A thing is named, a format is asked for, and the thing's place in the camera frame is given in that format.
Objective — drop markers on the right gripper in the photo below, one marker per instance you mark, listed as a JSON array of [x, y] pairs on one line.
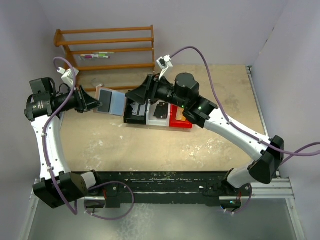
[[148, 90]]

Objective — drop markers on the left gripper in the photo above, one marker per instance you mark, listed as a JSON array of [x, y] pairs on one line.
[[85, 102]]

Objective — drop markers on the pink leather card holder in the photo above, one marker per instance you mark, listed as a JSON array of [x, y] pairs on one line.
[[112, 102]]

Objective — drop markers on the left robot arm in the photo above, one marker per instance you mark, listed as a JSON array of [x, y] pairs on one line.
[[58, 185]]

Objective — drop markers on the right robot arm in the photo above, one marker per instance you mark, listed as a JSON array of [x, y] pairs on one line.
[[184, 93]]

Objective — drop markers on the white magnetic stripe card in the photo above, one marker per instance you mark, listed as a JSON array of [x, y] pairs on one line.
[[138, 109]]

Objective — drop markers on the black VIP card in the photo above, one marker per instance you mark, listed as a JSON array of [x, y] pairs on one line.
[[161, 110]]

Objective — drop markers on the gold card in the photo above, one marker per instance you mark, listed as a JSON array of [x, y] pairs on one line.
[[180, 115]]

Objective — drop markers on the white plastic bin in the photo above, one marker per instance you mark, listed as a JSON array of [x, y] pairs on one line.
[[152, 121]]

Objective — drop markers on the black plastic bin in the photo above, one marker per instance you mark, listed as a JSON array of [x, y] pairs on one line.
[[128, 118]]

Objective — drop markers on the red plastic bin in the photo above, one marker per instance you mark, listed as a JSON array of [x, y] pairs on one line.
[[177, 124]]

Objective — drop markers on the pink marker pen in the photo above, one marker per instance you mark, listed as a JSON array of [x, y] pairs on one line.
[[96, 56]]

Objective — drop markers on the green marker pen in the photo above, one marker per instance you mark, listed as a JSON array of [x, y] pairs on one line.
[[103, 53]]

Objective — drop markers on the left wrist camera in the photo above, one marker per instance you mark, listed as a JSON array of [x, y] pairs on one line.
[[66, 76]]

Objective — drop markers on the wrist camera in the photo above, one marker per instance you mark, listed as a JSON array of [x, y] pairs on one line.
[[165, 63], [66, 76]]

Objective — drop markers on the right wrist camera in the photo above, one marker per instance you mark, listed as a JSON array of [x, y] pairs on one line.
[[165, 63]]

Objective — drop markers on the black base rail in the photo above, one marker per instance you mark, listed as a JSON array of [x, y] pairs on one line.
[[166, 187]]

